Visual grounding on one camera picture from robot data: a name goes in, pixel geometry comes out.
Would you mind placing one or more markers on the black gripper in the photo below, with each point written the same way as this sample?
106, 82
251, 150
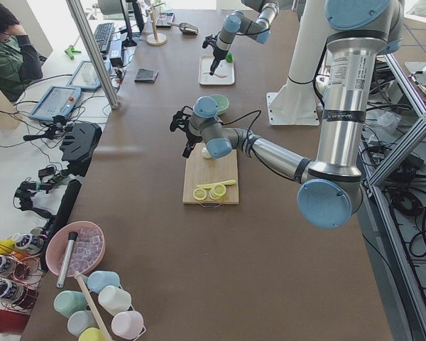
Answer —
218, 54
190, 136

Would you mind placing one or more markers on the white ceramic spoon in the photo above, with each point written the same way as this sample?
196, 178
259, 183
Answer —
215, 75

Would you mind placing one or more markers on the white steamed bun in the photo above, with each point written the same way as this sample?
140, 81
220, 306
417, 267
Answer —
205, 153

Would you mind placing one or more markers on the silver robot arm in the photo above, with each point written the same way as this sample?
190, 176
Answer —
237, 23
355, 33

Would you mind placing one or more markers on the pale green bowl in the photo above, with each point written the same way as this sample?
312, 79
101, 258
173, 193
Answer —
222, 103

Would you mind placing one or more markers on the pink bowl with ice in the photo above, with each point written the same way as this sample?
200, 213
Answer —
87, 253

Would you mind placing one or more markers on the cream rabbit tray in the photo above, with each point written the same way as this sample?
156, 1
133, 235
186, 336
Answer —
223, 68

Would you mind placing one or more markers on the bamboo cutting board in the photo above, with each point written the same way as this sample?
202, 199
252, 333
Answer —
201, 171

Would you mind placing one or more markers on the metal scoop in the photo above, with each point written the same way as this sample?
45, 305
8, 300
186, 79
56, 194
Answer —
186, 28

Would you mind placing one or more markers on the lower lemon slice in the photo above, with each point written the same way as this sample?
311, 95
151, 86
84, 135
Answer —
199, 194

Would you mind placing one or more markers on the lemon slice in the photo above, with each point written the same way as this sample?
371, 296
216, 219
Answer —
217, 192
199, 194

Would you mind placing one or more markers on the upper lemon slice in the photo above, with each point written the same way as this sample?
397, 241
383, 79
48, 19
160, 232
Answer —
217, 192

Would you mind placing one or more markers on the wooden mug tree stand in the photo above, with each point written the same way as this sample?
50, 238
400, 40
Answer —
156, 38

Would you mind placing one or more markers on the grey folded cloth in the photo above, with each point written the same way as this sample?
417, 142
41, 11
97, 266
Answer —
144, 75

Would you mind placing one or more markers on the black monitor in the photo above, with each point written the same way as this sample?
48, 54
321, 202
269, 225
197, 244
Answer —
131, 37

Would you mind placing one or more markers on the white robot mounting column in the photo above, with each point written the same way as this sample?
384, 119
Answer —
295, 103

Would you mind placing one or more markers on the black keyboard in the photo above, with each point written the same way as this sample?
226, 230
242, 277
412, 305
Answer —
102, 36

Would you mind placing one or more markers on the upper teach pendant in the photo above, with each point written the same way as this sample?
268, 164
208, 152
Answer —
85, 77

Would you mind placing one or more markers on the teach pendant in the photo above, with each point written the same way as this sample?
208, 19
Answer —
57, 101
85, 77

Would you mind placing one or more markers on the lower teach pendant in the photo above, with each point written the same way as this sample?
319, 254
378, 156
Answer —
57, 101

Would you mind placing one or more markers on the wooden cup rack pole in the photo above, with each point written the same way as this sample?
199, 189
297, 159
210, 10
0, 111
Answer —
93, 308

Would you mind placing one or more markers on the white cup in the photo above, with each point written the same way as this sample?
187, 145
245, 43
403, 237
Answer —
114, 300

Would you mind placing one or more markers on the pink cup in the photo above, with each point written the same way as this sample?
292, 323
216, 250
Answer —
128, 324

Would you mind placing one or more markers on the seated person green jacket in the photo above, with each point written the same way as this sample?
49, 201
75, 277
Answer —
20, 62

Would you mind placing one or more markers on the mint green cup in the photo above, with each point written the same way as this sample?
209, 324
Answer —
67, 303

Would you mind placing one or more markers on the grey blue cup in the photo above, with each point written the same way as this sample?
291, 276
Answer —
79, 321

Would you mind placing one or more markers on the yellow cup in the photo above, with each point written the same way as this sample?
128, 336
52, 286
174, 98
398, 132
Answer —
91, 334

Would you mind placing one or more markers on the black robot camera mount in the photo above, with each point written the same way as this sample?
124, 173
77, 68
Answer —
78, 146

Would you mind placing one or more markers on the aluminium frame post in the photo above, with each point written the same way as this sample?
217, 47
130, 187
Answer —
90, 45

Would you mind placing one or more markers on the copper wire bottle rack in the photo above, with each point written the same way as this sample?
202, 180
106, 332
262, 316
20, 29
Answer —
20, 276

